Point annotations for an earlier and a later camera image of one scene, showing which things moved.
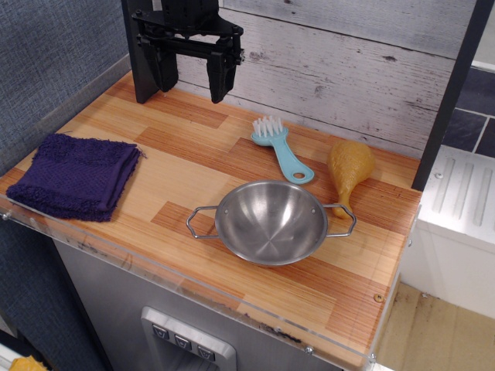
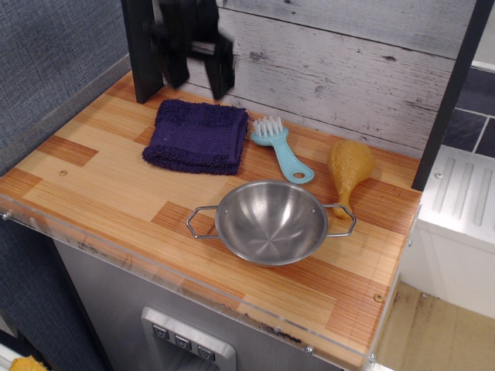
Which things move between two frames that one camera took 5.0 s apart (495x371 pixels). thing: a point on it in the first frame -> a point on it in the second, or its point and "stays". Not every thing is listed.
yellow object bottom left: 27,364 stays
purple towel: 78,176 -> 198,137
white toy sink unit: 449,253 stays
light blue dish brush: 269,129 stays
